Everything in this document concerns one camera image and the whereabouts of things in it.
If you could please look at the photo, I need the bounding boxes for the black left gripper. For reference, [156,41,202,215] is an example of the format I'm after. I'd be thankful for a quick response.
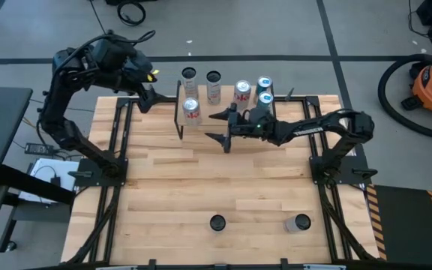
[117,51,170,115]

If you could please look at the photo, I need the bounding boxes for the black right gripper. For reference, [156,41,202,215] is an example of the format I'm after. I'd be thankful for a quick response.
[203,102,278,155]

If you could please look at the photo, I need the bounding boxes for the silver Diet Coke can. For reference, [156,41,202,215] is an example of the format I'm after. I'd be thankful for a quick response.
[232,79,253,112]
[181,97,203,128]

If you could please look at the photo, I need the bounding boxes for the Celsius Peach Vibe can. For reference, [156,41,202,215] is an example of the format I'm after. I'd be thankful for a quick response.
[205,70,223,106]

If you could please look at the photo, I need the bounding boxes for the white slim Celsius can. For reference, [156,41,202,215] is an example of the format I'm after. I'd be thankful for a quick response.
[181,66,200,101]
[284,213,313,234]

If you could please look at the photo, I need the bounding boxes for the blue silver Red Bull can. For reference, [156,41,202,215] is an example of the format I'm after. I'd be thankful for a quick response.
[255,75,274,95]
[256,91,275,113]

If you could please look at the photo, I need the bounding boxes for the Celsius Tropical Vibe can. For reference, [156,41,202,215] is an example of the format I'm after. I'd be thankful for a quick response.
[208,214,227,233]

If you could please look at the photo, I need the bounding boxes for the wooden shelf black metal legs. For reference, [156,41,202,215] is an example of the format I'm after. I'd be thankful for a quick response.
[173,79,278,141]

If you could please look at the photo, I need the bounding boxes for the black power brick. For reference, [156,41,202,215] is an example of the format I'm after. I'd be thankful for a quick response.
[23,141,55,156]

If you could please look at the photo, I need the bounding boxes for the white paper box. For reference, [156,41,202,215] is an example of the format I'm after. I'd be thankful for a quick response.
[18,157,81,206]

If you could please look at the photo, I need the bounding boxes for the black mat hazard stripes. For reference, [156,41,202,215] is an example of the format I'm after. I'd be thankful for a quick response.
[364,183,432,268]

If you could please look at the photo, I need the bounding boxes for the coiled black floor cable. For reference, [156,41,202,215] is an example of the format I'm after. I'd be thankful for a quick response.
[116,0,148,27]

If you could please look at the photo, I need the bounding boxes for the black aluminium table frame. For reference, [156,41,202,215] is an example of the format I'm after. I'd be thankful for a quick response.
[64,84,380,270]

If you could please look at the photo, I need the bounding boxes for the long black floor cable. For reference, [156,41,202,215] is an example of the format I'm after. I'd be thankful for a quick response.
[89,0,108,37]

